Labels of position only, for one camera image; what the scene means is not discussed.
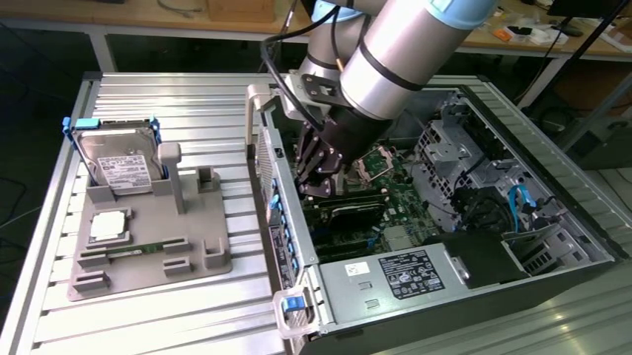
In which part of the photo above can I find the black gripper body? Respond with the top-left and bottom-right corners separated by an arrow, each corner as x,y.
319,104 -> 397,166

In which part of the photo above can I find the graphics card with metal bracket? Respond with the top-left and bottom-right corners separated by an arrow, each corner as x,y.
315,201 -> 387,252

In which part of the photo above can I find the metal socket cover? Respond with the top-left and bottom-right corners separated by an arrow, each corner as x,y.
354,146 -> 405,179

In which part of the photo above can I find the black RAM stick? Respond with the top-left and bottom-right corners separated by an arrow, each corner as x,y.
315,192 -> 387,208

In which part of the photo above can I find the metal disk bay cage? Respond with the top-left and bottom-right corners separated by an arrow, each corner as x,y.
413,117 -> 497,195

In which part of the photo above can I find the green motherboard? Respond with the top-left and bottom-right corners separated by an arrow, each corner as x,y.
290,143 -> 449,263

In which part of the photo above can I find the grey power supply unit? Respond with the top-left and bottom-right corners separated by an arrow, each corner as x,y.
318,243 -> 475,323

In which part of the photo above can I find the hard disk in blue carrier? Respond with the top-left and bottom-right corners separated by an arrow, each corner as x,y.
61,115 -> 168,197

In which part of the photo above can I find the blue case latch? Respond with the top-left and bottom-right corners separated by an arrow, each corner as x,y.
282,295 -> 308,312

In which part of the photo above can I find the brown cardboard box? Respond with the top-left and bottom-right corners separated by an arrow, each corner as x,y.
206,0 -> 276,24

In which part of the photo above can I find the grey parts rack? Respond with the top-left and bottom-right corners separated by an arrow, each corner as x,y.
67,142 -> 234,302

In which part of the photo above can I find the green RAM stick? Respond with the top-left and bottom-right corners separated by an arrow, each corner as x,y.
80,237 -> 187,259

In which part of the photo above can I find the silver CPU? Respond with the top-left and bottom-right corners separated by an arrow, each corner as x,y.
89,212 -> 131,243

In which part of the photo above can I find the black slanted pole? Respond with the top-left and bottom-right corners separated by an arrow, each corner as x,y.
513,0 -> 624,107

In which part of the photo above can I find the open black PC case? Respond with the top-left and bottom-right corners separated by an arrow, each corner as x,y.
244,83 -> 622,355

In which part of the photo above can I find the black monitor stand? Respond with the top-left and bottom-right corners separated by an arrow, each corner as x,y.
545,0 -> 596,37

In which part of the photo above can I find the wooden desk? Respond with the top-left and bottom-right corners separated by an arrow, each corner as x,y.
0,0 -> 632,62

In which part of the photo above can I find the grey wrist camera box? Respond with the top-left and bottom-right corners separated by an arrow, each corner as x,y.
282,72 -> 343,124

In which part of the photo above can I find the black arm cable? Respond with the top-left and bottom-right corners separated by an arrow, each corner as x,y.
259,0 -> 369,131

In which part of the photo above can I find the blue wire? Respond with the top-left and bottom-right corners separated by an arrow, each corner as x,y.
506,183 -> 538,234

